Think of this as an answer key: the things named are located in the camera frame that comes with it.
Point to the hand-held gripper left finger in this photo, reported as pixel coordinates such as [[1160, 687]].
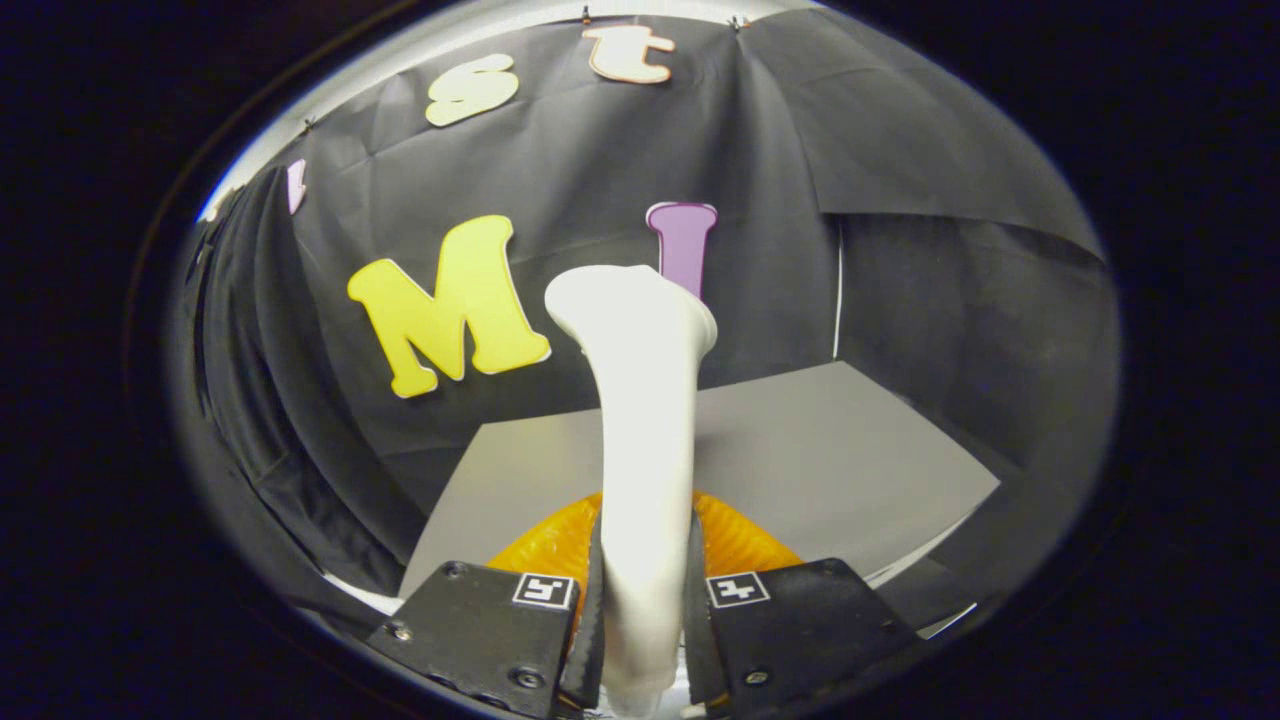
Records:
[[592, 640]]

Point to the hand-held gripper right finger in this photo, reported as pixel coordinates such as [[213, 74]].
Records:
[[697, 640]]

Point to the white garment steamer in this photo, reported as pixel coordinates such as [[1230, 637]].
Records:
[[640, 420]]

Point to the grey cabinet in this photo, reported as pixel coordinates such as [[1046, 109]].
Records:
[[820, 450]]

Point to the black backdrop cloth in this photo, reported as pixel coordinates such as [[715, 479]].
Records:
[[600, 180]]

